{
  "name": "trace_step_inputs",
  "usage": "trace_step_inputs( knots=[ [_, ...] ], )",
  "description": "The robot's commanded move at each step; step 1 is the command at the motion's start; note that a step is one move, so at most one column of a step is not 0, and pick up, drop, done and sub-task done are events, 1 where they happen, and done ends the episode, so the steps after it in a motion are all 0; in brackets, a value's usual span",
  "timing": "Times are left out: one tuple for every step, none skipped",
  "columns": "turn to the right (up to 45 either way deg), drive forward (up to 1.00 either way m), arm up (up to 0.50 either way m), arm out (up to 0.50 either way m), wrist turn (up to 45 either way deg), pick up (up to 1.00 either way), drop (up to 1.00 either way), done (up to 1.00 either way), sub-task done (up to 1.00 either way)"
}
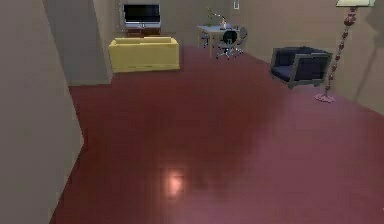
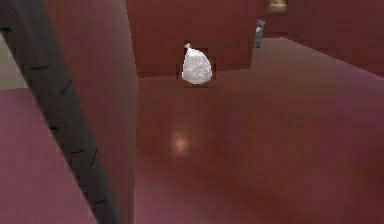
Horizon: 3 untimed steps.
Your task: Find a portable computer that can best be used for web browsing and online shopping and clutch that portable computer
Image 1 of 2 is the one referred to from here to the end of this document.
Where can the yellow sofa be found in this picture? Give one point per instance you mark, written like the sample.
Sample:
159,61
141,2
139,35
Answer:
144,55

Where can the black office chair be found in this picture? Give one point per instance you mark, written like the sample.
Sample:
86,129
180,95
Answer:
228,38

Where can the pale blue table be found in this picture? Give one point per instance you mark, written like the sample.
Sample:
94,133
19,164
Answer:
213,29

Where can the grey office chair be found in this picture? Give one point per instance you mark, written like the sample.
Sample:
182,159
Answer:
242,35

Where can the brown television stand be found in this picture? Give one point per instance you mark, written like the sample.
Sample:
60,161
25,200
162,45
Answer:
143,32

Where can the green house plant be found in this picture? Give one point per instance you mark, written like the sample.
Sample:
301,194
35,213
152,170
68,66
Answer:
210,16

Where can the black television set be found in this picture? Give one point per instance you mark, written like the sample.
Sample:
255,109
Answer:
141,14

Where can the dark blue armchair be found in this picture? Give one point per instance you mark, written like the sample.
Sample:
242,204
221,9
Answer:
300,66

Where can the red beaded floor lamp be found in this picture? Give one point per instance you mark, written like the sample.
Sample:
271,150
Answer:
340,50

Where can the white framed wall picture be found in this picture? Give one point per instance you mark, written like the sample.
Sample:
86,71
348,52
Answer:
236,4

